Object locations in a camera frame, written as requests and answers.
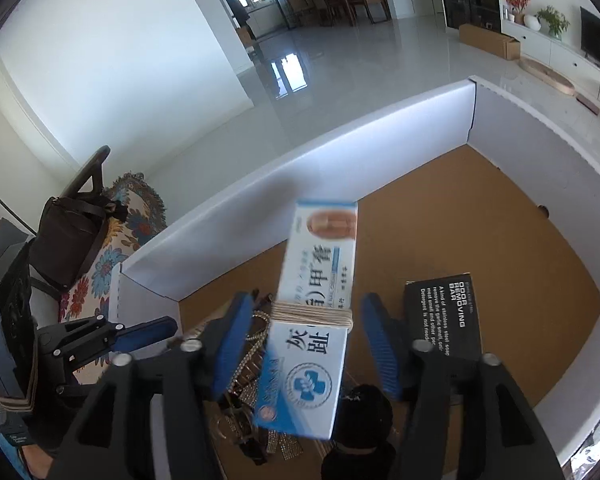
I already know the bushy green potted plant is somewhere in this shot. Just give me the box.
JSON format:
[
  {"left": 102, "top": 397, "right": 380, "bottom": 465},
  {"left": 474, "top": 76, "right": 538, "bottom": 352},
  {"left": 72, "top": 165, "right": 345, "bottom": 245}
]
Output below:
[{"left": 536, "top": 6, "right": 571, "bottom": 40}]

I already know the brown cardboard shipping box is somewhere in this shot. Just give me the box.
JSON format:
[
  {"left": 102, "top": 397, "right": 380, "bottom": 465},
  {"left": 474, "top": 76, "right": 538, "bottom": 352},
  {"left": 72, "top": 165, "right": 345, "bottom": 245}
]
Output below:
[{"left": 458, "top": 23, "right": 522, "bottom": 61}]

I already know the black printed carton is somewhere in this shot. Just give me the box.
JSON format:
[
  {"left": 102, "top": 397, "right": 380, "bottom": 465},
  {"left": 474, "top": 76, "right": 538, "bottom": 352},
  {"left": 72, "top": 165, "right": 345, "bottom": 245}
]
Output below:
[{"left": 402, "top": 274, "right": 483, "bottom": 363}]

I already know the pearl hair claw clip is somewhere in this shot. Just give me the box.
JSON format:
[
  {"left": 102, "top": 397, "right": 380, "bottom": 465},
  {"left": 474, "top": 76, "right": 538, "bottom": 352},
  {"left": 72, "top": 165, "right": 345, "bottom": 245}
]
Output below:
[{"left": 200, "top": 292, "right": 306, "bottom": 466}]

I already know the red flower bouquet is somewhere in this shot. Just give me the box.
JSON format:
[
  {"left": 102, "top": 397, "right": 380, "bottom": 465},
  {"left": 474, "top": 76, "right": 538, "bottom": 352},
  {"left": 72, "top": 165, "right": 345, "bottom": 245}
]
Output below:
[{"left": 502, "top": 0, "right": 532, "bottom": 23}]

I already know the dining table with chairs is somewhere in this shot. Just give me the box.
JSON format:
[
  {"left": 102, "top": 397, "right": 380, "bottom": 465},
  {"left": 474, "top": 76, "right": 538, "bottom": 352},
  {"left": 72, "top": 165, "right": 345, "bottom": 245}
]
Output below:
[{"left": 282, "top": 0, "right": 393, "bottom": 28}]

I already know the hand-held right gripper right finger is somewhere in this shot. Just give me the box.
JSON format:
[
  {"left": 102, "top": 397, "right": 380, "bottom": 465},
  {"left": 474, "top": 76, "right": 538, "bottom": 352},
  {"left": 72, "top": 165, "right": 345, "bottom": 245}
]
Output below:
[{"left": 361, "top": 294, "right": 566, "bottom": 480}]

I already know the dark chair backrest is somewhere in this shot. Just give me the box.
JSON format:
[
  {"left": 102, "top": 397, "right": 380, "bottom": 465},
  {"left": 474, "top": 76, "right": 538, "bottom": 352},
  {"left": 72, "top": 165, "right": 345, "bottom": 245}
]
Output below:
[{"left": 60, "top": 145, "right": 112, "bottom": 201}]

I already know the round wooden board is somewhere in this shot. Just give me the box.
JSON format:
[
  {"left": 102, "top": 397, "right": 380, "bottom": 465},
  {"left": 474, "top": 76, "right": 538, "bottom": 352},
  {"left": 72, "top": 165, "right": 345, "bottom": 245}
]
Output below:
[{"left": 520, "top": 57, "right": 578, "bottom": 97}]

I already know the dark brown handbag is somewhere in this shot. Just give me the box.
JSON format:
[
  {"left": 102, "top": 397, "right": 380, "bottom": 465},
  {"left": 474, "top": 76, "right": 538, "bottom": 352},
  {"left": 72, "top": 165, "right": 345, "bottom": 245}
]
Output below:
[{"left": 30, "top": 196, "right": 128, "bottom": 288}]

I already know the large white cardboard box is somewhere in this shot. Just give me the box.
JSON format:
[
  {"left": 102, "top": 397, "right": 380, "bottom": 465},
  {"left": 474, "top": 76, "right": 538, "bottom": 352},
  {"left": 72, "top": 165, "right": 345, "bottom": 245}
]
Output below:
[{"left": 116, "top": 75, "right": 600, "bottom": 468}]

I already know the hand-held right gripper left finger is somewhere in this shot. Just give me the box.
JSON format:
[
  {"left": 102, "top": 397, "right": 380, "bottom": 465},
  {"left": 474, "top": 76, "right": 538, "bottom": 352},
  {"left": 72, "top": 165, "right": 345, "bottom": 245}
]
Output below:
[{"left": 45, "top": 290, "right": 256, "bottom": 480}]

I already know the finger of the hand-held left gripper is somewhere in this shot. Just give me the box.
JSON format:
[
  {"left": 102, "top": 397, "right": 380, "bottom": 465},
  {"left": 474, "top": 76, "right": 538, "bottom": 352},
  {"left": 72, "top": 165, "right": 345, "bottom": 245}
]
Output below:
[{"left": 37, "top": 315, "right": 178, "bottom": 368}]

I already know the white television cabinet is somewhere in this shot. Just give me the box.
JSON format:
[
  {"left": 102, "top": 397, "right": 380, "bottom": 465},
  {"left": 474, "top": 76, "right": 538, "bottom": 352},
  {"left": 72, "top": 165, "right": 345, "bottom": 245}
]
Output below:
[{"left": 500, "top": 17, "right": 600, "bottom": 111}]

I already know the blue and white medicine box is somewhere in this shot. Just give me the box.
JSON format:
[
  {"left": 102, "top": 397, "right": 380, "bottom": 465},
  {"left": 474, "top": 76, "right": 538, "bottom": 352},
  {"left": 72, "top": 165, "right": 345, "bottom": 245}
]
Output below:
[{"left": 252, "top": 199, "right": 359, "bottom": 440}]

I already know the large black velvet bundle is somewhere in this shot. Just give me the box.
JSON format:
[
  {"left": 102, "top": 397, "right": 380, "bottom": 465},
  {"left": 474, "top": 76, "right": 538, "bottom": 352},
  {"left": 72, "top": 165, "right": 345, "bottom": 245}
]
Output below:
[{"left": 321, "top": 384, "right": 398, "bottom": 480}]

